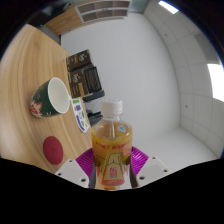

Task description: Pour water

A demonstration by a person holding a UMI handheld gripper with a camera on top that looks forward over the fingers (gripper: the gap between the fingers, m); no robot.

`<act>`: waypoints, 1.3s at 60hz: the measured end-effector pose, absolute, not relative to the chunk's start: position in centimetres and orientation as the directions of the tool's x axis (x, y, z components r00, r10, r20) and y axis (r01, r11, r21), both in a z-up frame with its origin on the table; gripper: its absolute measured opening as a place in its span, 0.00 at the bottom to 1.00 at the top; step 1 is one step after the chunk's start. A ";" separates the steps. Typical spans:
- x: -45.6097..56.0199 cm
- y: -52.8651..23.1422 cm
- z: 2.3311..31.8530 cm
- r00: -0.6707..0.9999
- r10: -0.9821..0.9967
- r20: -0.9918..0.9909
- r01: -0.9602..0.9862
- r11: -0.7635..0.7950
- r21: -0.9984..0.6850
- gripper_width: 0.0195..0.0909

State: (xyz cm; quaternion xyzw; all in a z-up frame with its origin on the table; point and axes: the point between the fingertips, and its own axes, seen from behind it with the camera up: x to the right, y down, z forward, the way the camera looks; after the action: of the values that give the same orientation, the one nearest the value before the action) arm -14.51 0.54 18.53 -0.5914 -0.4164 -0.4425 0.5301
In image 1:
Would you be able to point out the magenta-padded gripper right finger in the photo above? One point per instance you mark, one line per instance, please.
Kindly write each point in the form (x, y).
(153, 170)

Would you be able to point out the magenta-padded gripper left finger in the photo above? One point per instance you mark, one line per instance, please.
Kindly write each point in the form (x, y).
(71, 171)

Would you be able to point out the flat black box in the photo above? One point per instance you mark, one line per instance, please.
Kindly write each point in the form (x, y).
(92, 80)

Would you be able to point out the green printed mug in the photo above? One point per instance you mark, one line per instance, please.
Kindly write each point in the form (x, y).
(45, 100)

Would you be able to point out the grey ceiling air vent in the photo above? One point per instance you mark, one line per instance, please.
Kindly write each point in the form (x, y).
(203, 46)

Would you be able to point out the large ceiling light panel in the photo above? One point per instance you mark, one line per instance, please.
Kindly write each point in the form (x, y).
(217, 81)

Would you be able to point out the tall dark brown box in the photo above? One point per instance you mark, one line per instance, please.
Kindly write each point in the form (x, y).
(79, 60)

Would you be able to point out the white green leaflet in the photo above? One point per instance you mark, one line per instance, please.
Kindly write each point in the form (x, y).
(80, 115)

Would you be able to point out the wooden glass-door shelf cabinet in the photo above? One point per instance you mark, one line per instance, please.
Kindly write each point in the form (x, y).
(66, 18)

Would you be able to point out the orange-label drink bottle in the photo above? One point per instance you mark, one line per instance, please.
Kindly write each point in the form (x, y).
(111, 143)

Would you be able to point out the flat round red coaster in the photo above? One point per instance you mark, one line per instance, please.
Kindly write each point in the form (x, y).
(53, 150)

